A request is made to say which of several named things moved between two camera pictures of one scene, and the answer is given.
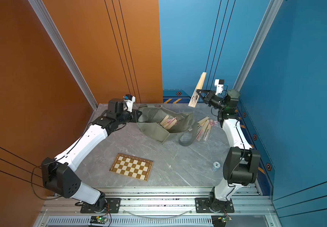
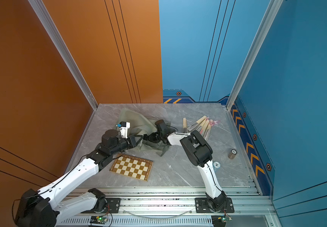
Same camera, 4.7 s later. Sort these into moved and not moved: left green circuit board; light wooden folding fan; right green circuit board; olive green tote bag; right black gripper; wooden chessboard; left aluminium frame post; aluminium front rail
Moved: light wooden folding fan; right black gripper; olive green tote bag
Not moved: left green circuit board; aluminium front rail; wooden chessboard; left aluminium frame post; right green circuit board
